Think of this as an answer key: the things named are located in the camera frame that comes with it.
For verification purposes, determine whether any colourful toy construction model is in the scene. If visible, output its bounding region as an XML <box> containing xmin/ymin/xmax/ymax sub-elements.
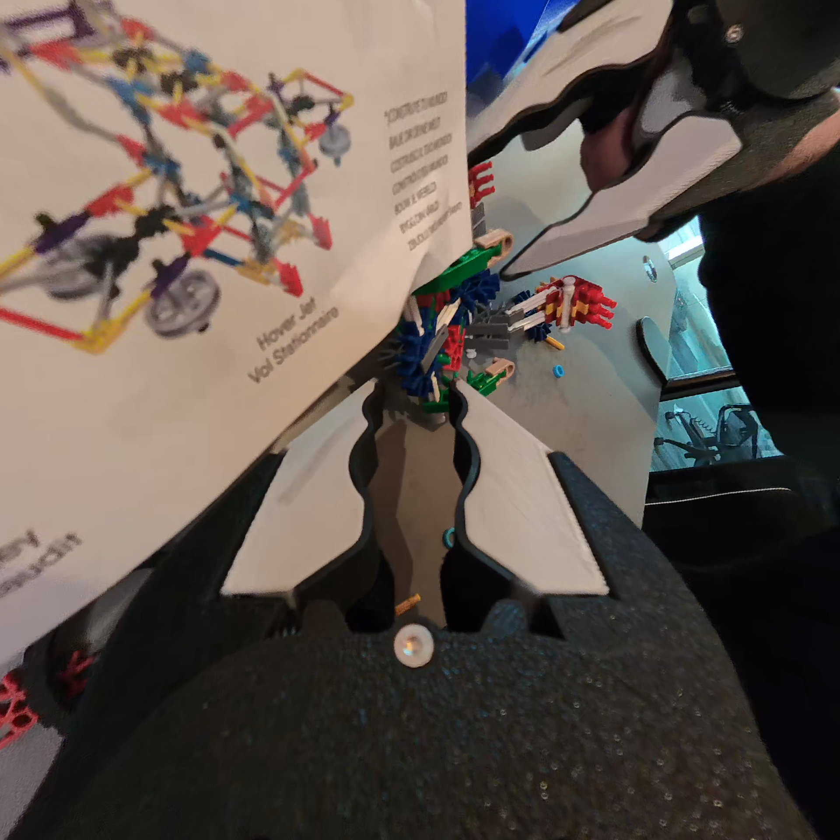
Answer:
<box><xmin>388</xmin><ymin>230</ymin><xmax>618</xmax><ymax>414</ymax></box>

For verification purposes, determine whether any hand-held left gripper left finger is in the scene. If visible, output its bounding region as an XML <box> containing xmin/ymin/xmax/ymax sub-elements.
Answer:
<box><xmin>221</xmin><ymin>388</ymin><xmax>384</xmax><ymax>610</ymax></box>

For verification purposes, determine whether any large model picture poster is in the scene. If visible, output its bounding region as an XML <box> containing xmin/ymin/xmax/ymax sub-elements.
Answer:
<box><xmin>0</xmin><ymin>0</ymin><xmax>473</xmax><ymax>670</ymax></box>

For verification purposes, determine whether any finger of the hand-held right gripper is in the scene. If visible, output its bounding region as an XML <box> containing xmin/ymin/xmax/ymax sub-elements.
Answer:
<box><xmin>503</xmin><ymin>109</ymin><xmax>749</xmax><ymax>279</ymax></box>
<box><xmin>466</xmin><ymin>0</ymin><xmax>679</xmax><ymax>162</ymax></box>

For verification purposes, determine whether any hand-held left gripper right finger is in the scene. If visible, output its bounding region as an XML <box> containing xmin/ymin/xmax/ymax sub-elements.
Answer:
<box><xmin>452</xmin><ymin>378</ymin><xmax>613</xmax><ymax>610</ymax></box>

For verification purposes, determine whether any blue plastic bin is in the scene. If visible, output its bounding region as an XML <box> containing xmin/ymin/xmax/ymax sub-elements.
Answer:
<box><xmin>466</xmin><ymin>0</ymin><xmax>578</xmax><ymax>112</ymax></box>

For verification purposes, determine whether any black toy tire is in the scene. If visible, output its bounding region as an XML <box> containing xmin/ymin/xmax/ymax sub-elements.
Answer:
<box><xmin>20</xmin><ymin>617</ymin><xmax>112</xmax><ymax>736</ymax></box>

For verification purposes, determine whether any person's right hand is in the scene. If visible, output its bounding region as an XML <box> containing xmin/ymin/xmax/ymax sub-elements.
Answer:
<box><xmin>578</xmin><ymin>103</ymin><xmax>647</xmax><ymax>195</ymax></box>

